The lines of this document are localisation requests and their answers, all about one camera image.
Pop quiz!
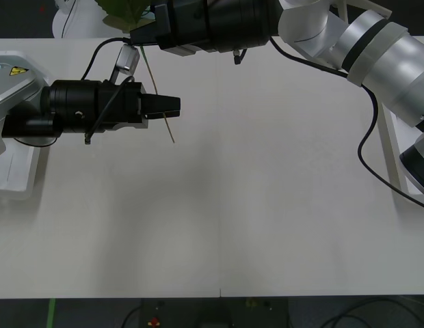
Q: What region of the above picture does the black floor cable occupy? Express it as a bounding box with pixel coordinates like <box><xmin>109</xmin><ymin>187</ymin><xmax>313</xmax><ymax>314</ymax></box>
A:
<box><xmin>323</xmin><ymin>297</ymin><xmax>424</xmax><ymax>328</ymax></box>

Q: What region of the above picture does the white frame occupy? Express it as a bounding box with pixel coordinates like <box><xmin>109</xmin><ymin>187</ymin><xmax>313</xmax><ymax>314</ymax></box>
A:
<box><xmin>330</xmin><ymin>0</ymin><xmax>393</xmax><ymax>20</ymax></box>

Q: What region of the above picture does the white rounded base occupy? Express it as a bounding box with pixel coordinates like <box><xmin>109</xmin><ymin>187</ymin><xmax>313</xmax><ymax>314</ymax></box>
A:
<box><xmin>51</xmin><ymin>0</ymin><xmax>112</xmax><ymax>39</ymax></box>

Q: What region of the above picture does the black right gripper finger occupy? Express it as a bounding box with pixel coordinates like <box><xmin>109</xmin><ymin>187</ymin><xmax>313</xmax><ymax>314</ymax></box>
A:
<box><xmin>131</xmin><ymin>36</ymin><xmax>161</xmax><ymax>46</ymax></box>
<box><xmin>129</xmin><ymin>19</ymin><xmax>159</xmax><ymax>42</ymax></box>

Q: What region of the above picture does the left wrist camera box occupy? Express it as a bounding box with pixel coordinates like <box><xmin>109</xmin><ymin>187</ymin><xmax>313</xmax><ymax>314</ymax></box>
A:
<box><xmin>115</xmin><ymin>44</ymin><xmax>142</xmax><ymax>74</ymax></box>

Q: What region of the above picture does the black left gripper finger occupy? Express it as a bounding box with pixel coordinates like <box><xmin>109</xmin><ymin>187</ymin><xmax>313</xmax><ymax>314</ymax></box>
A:
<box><xmin>142</xmin><ymin>94</ymin><xmax>182</xmax><ymax>115</ymax></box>
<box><xmin>145</xmin><ymin>109</ymin><xmax>181</xmax><ymax>121</ymax></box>

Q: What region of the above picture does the green leaf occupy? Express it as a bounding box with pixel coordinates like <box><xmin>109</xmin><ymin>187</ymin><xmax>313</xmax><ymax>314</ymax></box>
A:
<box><xmin>96</xmin><ymin>0</ymin><xmax>176</xmax><ymax>144</ymax></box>

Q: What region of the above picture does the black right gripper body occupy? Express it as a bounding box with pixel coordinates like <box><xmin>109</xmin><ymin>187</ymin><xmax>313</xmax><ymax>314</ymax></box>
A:
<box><xmin>155</xmin><ymin>0</ymin><xmax>209</xmax><ymax>57</ymax></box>

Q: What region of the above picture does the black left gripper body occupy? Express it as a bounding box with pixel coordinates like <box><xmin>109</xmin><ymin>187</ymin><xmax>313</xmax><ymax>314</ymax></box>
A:
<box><xmin>97</xmin><ymin>81</ymin><xmax>150</xmax><ymax>133</ymax></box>

